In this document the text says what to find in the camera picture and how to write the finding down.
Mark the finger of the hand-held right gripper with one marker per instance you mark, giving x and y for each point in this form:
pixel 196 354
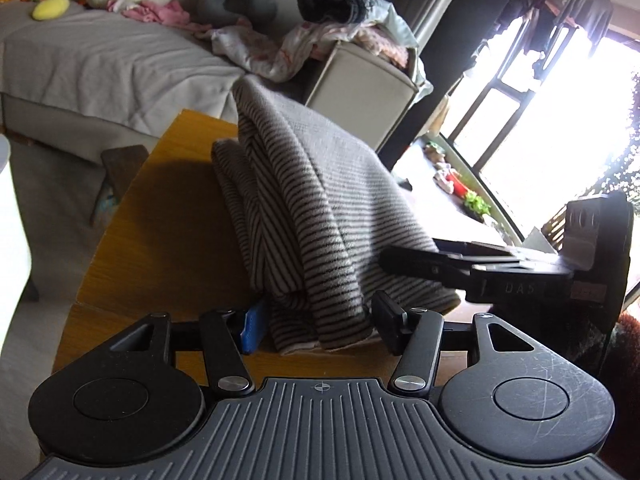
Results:
pixel 415 262
pixel 480 251

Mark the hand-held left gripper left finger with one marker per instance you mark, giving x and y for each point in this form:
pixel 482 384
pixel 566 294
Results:
pixel 252 327

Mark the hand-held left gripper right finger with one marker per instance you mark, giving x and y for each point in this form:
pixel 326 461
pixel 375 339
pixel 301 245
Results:
pixel 387 325

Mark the grey striped sweater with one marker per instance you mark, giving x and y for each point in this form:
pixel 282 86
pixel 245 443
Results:
pixel 310 210

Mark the dark hanging clothes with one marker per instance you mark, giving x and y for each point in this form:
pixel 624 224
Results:
pixel 585 0

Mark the small leafy green plant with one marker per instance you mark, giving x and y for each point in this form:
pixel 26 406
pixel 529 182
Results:
pixel 477 205

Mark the red plant pot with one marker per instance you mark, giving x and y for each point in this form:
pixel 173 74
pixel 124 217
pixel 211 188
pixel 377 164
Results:
pixel 459 184

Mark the small pink figurines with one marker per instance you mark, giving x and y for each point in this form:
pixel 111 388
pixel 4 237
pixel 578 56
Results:
pixel 442 177

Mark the small succulent pot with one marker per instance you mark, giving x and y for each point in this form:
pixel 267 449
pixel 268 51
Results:
pixel 436 150

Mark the pink fluffy cloth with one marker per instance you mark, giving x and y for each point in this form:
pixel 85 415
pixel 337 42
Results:
pixel 385 45

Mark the floral white cloth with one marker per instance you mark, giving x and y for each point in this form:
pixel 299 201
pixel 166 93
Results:
pixel 260 52

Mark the white stool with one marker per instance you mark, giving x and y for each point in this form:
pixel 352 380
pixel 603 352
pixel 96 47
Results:
pixel 12 210

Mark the dark knitted garment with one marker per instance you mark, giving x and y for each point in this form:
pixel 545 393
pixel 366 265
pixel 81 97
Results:
pixel 332 7

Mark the beige sofa with grey cover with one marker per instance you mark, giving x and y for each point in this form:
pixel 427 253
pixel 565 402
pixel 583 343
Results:
pixel 100 70

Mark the pink garment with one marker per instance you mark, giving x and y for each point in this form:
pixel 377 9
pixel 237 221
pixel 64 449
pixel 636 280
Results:
pixel 160 14

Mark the yellow-green plush toy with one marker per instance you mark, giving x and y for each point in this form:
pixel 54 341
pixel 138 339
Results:
pixel 50 7

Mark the black window frame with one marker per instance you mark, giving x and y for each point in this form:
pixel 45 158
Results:
pixel 492 87

